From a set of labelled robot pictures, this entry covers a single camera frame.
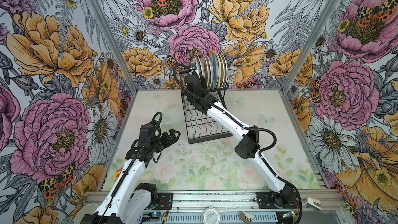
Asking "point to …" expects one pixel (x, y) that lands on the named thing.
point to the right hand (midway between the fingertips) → (199, 76)
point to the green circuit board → (154, 214)
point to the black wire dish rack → (201, 127)
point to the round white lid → (211, 215)
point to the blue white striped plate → (214, 70)
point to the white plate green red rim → (223, 70)
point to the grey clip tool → (246, 217)
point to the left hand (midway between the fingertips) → (174, 141)
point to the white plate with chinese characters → (225, 61)
